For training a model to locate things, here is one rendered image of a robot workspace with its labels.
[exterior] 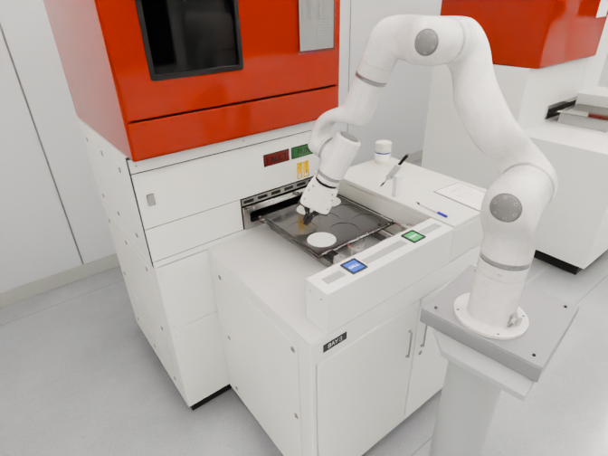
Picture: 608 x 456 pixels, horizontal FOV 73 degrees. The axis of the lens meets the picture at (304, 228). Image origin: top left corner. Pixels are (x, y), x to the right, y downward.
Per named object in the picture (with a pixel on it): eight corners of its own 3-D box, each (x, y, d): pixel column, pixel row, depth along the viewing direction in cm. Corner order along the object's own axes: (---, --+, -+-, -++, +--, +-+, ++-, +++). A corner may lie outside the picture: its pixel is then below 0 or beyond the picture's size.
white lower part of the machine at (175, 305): (138, 333, 234) (100, 203, 193) (261, 278, 276) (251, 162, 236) (191, 421, 184) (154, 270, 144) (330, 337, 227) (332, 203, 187)
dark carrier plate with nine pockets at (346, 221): (262, 217, 160) (262, 215, 160) (330, 193, 178) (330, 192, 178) (318, 254, 136) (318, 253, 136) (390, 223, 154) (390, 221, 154)
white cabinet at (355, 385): (230, 396, 195) (205, 251, 155) (374, 310, 245) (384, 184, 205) (316, 512, 150) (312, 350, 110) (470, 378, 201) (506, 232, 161)
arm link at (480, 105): (501, 230, 97) (522, 208, 108) (555, 213, 88) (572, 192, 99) (407, 37, 96) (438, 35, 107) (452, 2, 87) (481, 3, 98)
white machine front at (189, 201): (151, 265, 146) (125, 157, 126) (327, 200, 189) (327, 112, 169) (155, 270, 144) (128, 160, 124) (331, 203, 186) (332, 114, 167)
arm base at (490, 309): (542, 320, 111) (562, 262, 102) (502, 350, 101) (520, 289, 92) (479, 287, 124) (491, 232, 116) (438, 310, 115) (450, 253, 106)
